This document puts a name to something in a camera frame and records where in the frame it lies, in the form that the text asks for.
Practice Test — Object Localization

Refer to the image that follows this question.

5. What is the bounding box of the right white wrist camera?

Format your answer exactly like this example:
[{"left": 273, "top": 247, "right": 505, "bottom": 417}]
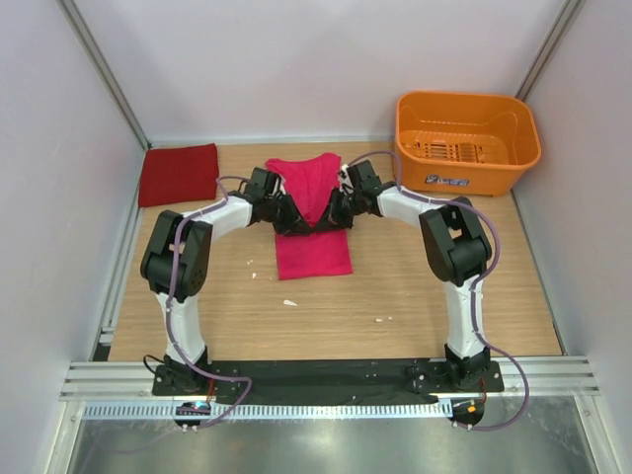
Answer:
[{"left": 338, "top": 164, "right": 352, "bottom": 186}]

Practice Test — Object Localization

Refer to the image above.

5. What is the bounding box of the aluminium frame rail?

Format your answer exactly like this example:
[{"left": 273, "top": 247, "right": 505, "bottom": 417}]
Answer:
[{"left": 59, "top": 355, "right": 599, "bottom": 401}]

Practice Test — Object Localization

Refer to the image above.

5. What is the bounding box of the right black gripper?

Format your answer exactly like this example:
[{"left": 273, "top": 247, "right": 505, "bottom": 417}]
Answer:
[{"left": 315, "top": 187, "right": 363, "bottom": 233}]

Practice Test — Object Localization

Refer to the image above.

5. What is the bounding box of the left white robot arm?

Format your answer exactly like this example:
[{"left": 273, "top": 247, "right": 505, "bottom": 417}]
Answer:
[{"left": 140, "top": 168, "right": 299, "bottom": 395}]

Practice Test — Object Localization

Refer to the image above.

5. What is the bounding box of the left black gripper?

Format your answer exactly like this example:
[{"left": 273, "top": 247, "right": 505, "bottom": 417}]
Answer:
[{"left": 263, "top": 192, "right": 313, "bottom": 237}]

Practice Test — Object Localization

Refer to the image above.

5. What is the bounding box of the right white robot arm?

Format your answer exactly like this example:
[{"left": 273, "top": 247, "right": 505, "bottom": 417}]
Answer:
[{"left": 317, "top": 160, "right": 493, "bottom": 391}]

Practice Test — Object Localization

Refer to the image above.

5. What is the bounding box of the orange plastic basket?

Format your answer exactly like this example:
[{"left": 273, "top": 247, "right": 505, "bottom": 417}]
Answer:
[{"left": 393, "top": 91, "right": 541, "bottom": 197}]

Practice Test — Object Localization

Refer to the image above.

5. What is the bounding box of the pink t shirt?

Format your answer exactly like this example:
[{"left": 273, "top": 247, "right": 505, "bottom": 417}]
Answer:
[{"left": 266, "top": 153, "right": 353, "bottom": 280}]

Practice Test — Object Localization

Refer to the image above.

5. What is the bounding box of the folded dark red t shirt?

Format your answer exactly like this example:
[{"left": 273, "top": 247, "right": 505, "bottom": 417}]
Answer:
[{"left": 137, "top": 143, "right": 219, "bottom": 207}]

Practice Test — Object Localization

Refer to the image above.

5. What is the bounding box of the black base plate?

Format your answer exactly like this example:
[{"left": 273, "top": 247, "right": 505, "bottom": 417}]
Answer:
[{"left": 152, "top": 358, "right": 505, "bottom": 407}]

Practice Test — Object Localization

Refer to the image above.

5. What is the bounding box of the white slotted cable duct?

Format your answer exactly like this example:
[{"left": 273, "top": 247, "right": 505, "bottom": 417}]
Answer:
[{"left": 82, "top": 399, "right": 452, "bottom": 422}]

